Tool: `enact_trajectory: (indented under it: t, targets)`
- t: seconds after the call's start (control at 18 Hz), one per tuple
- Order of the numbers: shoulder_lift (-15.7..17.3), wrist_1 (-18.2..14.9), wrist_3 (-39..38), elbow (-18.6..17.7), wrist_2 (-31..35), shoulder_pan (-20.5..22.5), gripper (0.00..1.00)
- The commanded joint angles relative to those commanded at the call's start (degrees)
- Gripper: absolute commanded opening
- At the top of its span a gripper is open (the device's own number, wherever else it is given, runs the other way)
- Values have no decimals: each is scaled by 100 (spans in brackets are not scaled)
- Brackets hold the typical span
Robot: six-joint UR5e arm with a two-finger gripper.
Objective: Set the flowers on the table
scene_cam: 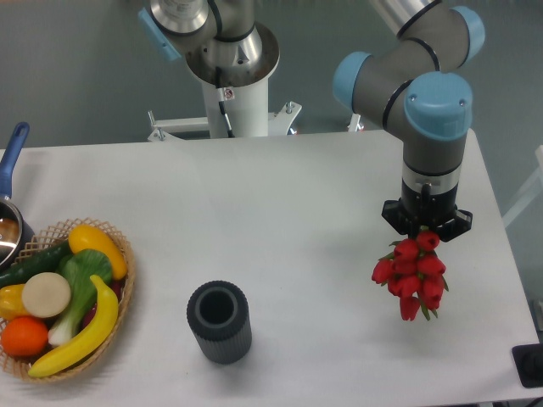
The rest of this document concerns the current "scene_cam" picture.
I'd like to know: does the orange fruit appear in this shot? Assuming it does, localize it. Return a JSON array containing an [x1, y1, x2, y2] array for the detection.
[[1, 316, 48, 357]]

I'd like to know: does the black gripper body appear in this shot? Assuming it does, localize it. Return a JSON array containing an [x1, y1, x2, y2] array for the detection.
[[381, 182, 473, 242]]

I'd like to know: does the yellow banana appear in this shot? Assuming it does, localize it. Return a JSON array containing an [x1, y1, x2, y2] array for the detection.
[[28, 275, 119, 378]]

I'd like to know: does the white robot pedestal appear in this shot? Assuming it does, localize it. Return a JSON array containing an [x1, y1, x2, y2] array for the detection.
[[148, 22, 302, 142]]

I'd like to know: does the yellow squash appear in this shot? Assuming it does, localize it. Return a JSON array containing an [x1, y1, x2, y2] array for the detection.
[[68, 224, 128, 281]]

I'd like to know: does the red fruit in basket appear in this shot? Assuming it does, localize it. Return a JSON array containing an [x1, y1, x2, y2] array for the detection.
[[80, 281, 124, 329]]

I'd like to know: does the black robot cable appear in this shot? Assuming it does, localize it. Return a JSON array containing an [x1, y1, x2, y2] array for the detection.
[[214, 66, 236, 139]]

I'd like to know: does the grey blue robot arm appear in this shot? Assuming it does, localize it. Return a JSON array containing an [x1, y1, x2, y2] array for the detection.
[[138, 1, 485, 242]]

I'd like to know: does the beige round disc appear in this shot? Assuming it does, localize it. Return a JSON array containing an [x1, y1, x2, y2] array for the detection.
[[21, 272, 71, 318]]

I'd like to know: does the dark grey ribbed vase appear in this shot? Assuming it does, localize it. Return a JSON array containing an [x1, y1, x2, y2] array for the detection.
[[186, 281, 252, 365]]

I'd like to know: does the white frame at right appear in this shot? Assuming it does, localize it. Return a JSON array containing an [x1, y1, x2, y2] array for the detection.
[[502, 145, 542, 228]]

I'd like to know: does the blue handled saucepan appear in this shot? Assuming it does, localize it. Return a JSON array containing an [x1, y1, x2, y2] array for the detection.
[[1, 122, 34, 271]]

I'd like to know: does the yellow bell pepper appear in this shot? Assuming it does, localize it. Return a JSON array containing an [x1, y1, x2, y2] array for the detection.
[[0, 284, 31, 321]]

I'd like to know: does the woven wicker basket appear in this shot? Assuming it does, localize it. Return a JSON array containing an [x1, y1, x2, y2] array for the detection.
[[1, 218, 135, 382]]

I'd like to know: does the green bok choy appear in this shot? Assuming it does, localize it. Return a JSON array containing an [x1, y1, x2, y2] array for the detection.
[[48, 249, 112, 348]]

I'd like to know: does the red tulip bouquet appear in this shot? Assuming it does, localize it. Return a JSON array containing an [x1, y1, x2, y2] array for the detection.
[[371, 226, 449, 321]]

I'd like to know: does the green cucumber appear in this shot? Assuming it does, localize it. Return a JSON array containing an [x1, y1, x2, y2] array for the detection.
[[1, 241, 72, 288]]

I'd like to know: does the black device at edge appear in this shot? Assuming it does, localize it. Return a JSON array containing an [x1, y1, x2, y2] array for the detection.
[[512, 343, 543, 388]]

